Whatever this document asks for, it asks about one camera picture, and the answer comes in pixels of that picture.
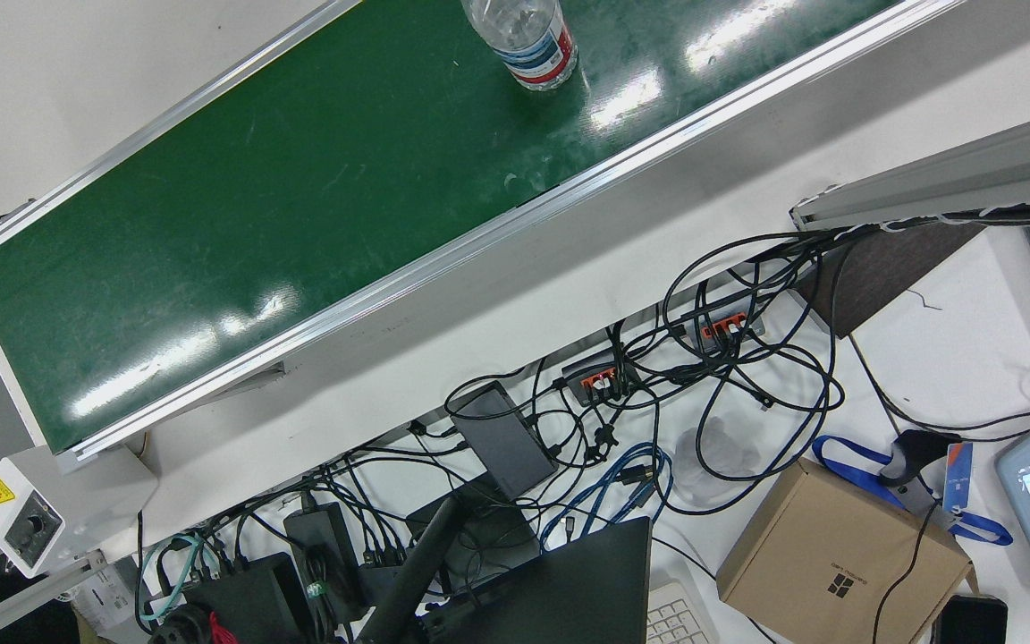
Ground thin black cable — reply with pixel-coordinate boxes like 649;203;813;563
848;333;1030;436

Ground blue orange card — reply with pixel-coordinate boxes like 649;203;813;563
943;442;975;517

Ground black hub orange ports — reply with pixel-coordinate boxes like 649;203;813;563
561;347;629;405

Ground black power adapter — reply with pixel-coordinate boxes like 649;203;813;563
283;502;366;620

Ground blue cable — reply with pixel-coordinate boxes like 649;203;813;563
536;442;674;552

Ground clear plastic bag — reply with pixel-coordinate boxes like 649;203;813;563
673;415;763;504

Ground green conveyor belt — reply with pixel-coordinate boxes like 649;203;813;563
0;0;972;475

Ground blue lanyard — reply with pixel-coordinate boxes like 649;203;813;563
813;435;1015;547

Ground black monitor on stand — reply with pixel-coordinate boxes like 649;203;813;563
426;516;654;644

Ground dark brown panel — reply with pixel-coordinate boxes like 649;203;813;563
797;222;986;340

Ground aluminium profile bar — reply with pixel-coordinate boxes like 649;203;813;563
789;98;1030;233

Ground black power adapter brick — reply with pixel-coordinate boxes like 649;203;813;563
448;380;560;503

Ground teal cable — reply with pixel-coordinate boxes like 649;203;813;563
137;531;232;624

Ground clear plastic water bottle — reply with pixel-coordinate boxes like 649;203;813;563
460;0;580;92

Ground black handled tool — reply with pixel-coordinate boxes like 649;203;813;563
878;429;965;530

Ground black phone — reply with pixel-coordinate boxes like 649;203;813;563
933;594;1009;644

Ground white keyboard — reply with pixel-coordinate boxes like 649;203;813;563
646;580;723;644

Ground black looped cable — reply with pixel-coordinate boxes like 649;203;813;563
661;231;845;517

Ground grey hub orange ports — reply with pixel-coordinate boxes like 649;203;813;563
658;284;768;352

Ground white conveyor control box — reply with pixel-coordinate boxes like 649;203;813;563
0;445;159;580

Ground brown cardboard box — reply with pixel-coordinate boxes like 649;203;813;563
715;458;975;644

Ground black box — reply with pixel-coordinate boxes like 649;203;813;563
179;552;316;644

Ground black pole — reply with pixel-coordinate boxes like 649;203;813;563
358;496;468;644

